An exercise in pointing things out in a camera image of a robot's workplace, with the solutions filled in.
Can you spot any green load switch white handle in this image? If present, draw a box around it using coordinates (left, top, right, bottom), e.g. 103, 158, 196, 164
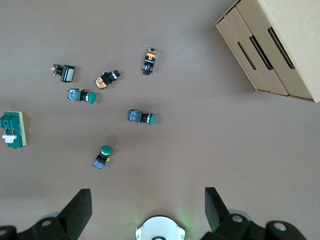
0, 111, 28, 150

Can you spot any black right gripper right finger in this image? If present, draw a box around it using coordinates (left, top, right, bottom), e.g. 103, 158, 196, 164
199, 187, 311, 240

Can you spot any black square button red block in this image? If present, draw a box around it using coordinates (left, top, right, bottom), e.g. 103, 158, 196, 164
51, 63, 76, 83

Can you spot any brown cardboard box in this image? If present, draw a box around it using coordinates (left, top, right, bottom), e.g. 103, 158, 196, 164
214, 0, 320, 103

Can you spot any green mushroom push button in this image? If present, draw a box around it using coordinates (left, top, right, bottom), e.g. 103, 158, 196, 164
67, 87, 97, 105
128, 109, 156, 125
92, 145, 113, 170

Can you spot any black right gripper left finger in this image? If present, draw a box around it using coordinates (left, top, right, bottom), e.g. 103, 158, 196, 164
0, 188, 93, 240

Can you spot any black button orange contact block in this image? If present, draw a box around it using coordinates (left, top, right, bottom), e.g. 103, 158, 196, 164
94, 69, 121, 91
141, 46, 159, 76

